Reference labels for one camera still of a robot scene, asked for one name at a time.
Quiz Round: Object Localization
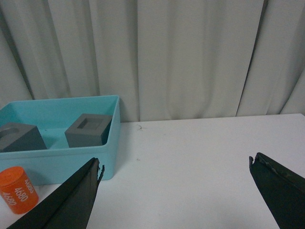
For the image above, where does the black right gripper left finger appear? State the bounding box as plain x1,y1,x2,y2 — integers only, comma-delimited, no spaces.
9,158,105,229

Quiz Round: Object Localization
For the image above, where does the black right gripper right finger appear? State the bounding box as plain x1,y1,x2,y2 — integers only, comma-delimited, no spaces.
249,152,305,229

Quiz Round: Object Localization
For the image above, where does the gray block with square hole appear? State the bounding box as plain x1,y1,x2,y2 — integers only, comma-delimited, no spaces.
65,114,112,148

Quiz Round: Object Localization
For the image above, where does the gray block with round hole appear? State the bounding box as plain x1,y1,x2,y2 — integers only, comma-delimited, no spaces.
0,122,47,153

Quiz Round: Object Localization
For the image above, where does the light blue plastic box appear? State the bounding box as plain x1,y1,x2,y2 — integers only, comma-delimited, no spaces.
0,95,121,186

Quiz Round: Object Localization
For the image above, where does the orange cylinder part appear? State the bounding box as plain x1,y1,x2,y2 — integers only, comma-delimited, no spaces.
0,166,39,214

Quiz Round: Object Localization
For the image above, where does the white curtain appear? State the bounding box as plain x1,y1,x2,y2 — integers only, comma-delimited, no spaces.
0,0,305,122

